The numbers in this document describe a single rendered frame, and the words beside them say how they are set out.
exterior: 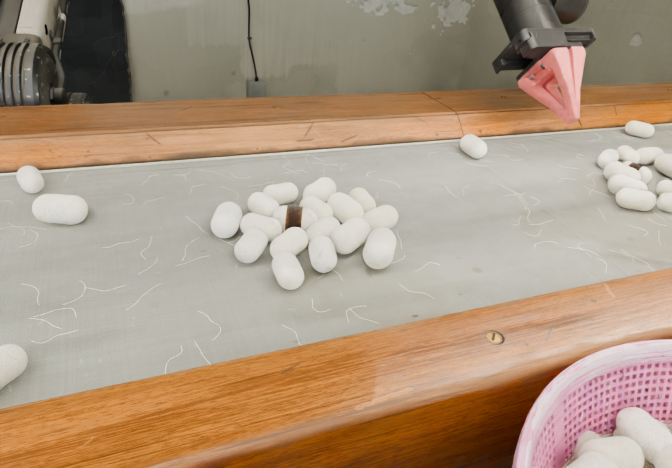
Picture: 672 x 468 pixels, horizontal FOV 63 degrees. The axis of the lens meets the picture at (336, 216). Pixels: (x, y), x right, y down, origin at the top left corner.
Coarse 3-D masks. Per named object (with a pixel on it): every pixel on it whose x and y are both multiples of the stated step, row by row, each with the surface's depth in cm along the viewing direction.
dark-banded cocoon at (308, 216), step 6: (276, 210) 42; (282, 210) 42; (306, 210) 42; (312, 210) 42; (276, 216) 42; (282, 216) 42; (306, 216) 42; (312, 216) 42; (282, 222) 42; (306, 222) 42; (312, 222) 42; (282, 228) 42; (306, 228) 42
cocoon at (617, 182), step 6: (618, 174) 54; (612, 180) 53; (618, 180) 53; (624, 180) 53; (630, 180) 53; (636, 180) 52; (612, 186) 53; (618, 186) 53; (624, 186) 53; (630, 186) 52; (636, 186) 52; (642, 186) 52; (612, 192) 54
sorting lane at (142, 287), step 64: (0, 192) 45; (64, 192) 46; (128, 192) 46; (192, 192) 47; (384, 192) 50; (448, 192) 52; (512, 192) 53; (576, 192) 54; (0, 256) 37; (64, 256) 38; (128, 256) 38; (192, 256) 39; (448, 256) 42; (512, 256) 42; (576, 256) 43; (640, 256) 44; (0, 320) 32; (64, 320) 32; (128, 320) 32; (192, 320) 33; (256, 320) 33; (320, 320) 34; (384, 320) 34; (64, 384) 28
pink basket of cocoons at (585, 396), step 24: (600, 360) 28; (624, 360) 29; (648, 360) 30; (552, 384) 26; (576, 384) 27; (600, 384) 29; (624, 384) 29; (648, 384) 30; (552, 408) 26; (576, 408) 28; (600, 408) 29; (648, 408) 30; (528, 432) 24; (552, 432) 26; (576, 432) 28; (600, 432) 29; (528, 456) 23; (552, 456) 26
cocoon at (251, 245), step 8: (248, 232) 39; (256, 232) 39; (264, 232) 40; (240, 240) 38; (248, 240) 38; (256, 240) 38; (264, 240) 39; (240, 248) 38; (248, 248) 38; (256, 248) 38; (264, 248) 39; (240, 256) 38; (248, 256) 38; (256, 256) 38
